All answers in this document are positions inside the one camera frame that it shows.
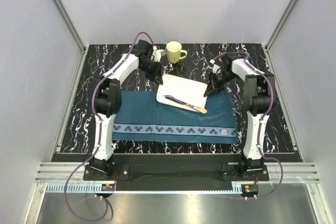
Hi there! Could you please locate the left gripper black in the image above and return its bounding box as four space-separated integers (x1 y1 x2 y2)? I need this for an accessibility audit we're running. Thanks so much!
140 60 164 86

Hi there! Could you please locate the blue cloth placemat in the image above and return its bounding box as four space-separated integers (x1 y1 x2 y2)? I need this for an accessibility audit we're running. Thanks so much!
112 91 239 144

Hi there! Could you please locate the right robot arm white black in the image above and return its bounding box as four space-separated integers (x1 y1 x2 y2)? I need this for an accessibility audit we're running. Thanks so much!
204 52 276 180

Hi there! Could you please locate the left connector box black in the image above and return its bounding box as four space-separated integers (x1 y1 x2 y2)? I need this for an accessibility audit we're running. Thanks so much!
101 182 116 191

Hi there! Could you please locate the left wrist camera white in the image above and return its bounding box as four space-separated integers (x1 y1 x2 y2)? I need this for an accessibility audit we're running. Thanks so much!
150 46 166 62

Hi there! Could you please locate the aluminium front frame rail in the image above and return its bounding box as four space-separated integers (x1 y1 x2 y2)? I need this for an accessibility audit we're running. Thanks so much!
35 162 320 184

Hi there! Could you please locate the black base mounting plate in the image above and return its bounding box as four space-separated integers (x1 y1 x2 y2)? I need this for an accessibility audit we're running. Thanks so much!
83 154 269 182

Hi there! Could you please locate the white slotted cable duct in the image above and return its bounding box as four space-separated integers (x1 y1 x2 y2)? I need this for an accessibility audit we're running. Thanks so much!
46 183 259 194

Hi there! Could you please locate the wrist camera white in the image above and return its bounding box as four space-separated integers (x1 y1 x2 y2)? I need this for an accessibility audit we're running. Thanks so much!
209 59 223 74
150 46 166 62

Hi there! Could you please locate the white rectangular plate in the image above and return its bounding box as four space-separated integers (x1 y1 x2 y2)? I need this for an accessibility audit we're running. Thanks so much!
156 74 207 112

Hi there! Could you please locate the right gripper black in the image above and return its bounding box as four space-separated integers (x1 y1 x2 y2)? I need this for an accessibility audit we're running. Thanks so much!
203 70 236 99

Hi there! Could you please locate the right connector box orange black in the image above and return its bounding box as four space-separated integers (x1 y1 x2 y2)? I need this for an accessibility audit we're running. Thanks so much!
241 184 259 198

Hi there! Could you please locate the blue fork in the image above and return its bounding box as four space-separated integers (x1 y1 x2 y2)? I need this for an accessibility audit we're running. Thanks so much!
163 94 207 114

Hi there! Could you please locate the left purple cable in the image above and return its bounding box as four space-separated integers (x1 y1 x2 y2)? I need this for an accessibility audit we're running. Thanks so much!
62 31 158 222

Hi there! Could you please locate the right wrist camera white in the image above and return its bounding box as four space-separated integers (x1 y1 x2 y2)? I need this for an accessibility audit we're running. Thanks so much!
209 59 223 74

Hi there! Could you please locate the right aluminium frame post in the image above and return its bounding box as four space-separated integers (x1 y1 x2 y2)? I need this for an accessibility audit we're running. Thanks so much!
265 0 316 51

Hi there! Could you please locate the left aluminium frame post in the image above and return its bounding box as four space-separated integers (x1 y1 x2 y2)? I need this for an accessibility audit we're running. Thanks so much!
38 0 88 53

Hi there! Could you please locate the yellow-green ceramic mug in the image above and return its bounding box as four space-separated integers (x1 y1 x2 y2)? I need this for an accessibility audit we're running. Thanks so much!
166 41 187 64

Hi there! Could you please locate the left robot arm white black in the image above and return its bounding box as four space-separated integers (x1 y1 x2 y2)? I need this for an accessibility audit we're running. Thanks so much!
86 40 165 180

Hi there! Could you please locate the aluminium frame post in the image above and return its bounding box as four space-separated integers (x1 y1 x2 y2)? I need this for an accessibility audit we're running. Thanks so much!
265 0 316 51
38 0 88 53

